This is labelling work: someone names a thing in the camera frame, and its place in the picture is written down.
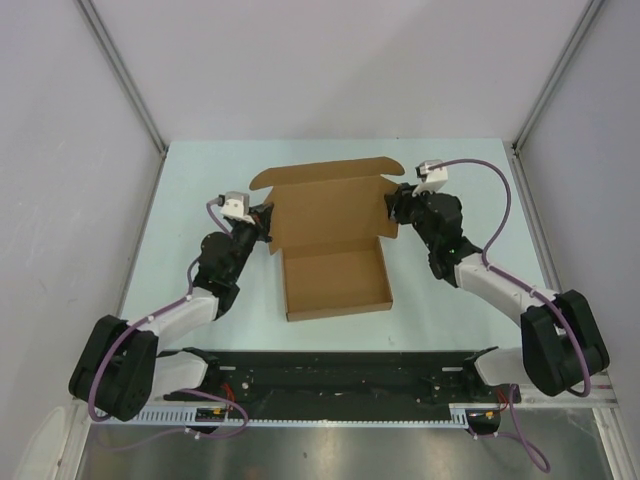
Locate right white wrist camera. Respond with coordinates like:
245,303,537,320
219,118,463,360
413,160,449,196

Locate brown cardboard box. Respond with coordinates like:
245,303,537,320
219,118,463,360
250,156,405,322

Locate right aluminium side rail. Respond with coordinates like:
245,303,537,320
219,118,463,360
503,142,565,292

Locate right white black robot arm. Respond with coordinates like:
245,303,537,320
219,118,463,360
385,183,610,401

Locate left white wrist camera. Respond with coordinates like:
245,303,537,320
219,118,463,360
220,191,254,223

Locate aluminium corner post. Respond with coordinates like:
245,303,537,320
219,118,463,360
511,0,608,153
73,0,168,157

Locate right aluminium corner post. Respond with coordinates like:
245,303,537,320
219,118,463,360
511,0,608,153

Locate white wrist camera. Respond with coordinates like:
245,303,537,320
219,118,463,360
220,191,254,223
413,160,449,196

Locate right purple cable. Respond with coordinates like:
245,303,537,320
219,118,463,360
424,157,594,474

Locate grey slotted cable duct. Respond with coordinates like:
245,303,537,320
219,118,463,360
128,406,499,429

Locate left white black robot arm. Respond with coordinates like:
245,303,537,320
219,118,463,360
68,192,274,422

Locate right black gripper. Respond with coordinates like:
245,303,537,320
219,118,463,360
384,182,438,250

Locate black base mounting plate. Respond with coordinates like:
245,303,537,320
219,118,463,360
102,348,586,407

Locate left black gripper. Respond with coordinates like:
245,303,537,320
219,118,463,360
227,202,273,282

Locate left aluminium corner post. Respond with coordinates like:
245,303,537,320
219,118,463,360
73,0,168,157

